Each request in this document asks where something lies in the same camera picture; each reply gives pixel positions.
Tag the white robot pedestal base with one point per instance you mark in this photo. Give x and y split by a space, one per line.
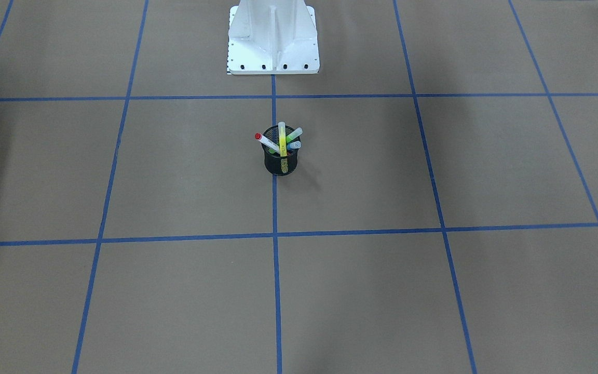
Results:
272 37

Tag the green highlighter pen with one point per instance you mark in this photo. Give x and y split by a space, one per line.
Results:
294 135

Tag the black mesh pen cup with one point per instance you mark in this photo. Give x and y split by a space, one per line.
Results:
273 162

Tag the red and white marker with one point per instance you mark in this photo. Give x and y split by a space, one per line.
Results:
271 147

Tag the blue highlighter pen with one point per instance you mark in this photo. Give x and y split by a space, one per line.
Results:
293 146

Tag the yellow highlighter pen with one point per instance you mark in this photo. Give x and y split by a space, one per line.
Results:
283 148

